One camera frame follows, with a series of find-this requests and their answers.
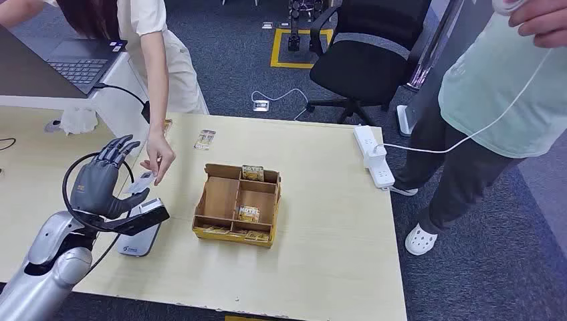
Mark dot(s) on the black office chair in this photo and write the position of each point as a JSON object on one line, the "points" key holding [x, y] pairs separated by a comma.
{"points": [[359, 71]]}

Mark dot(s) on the yellow floor tape square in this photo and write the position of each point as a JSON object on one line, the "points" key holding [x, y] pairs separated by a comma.
{"points": [[275, 48], [243, 318]]}

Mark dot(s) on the white ID card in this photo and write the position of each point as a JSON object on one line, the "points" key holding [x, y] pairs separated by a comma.
{"points": [[139, 182]]}

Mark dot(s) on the white handheld device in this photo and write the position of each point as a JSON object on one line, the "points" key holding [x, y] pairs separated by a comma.
{"points": [[505, 5]]}

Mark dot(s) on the person's hand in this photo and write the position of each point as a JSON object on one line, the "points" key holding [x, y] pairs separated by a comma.
{"points": [[545, 22]]}

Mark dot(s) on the grey standing panel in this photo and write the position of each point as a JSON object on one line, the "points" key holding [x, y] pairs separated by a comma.
{"points": [[458, 31]]}

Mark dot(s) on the metal floor socket box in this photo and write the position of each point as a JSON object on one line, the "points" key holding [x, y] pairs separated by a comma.
{"points": [[261, 106]]}

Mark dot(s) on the person's left hand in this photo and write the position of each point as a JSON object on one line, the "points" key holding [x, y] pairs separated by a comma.
{"points": [[159, 153]]}

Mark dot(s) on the person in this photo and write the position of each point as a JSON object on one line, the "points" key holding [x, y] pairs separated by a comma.
{"points": [[177, 66], [500, 88]]}

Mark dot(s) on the wooden compartment box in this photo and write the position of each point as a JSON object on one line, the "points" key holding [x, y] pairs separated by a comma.
{"points": [[221, 199]]}

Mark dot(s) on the white raised counter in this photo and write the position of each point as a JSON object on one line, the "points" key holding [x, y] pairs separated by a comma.
{"points": [[119, 113]]}

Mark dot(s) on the black robot legs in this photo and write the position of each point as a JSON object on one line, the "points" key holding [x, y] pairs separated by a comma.
{"points": [[294, 42]]}

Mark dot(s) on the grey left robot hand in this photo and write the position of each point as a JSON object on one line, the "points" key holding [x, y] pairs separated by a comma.
{"points": [[95, 188]]}

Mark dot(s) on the white plug adapter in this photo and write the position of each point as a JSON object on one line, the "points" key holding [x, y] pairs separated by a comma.
{"points": [[375, 156]]}

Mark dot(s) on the white clog shoe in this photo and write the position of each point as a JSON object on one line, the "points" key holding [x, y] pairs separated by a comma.
{"points": [[420, 240]]}

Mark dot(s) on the white power strip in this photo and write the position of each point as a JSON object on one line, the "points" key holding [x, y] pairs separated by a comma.
{"points": [[383, 175]]}

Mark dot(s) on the grey card reader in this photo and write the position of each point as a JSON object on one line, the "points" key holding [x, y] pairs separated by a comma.
{"points": [[137, 246]]}

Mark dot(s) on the grey desk grommet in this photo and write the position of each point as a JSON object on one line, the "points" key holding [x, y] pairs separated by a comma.
{"points": [[52, 126]]}

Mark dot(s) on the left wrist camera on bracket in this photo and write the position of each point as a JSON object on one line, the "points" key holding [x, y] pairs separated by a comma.
{"points": [[137, 223]]}

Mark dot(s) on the person's right forearm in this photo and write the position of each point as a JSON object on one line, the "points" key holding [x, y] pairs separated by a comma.
{"points": [[20, 11]]}

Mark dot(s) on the person's left forearm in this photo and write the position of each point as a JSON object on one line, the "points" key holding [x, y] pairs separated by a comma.
{"points": [[155, 88]]}

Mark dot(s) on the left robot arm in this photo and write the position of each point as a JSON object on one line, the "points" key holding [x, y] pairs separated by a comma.
{"points": [[48, 266]]}

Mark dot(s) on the white crumpled plastic bag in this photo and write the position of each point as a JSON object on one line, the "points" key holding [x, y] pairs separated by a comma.
{"points": [[79, 120]]}

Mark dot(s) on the dark grey laptop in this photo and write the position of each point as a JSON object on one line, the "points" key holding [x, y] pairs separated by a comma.
{"points": [[75, 66]]}

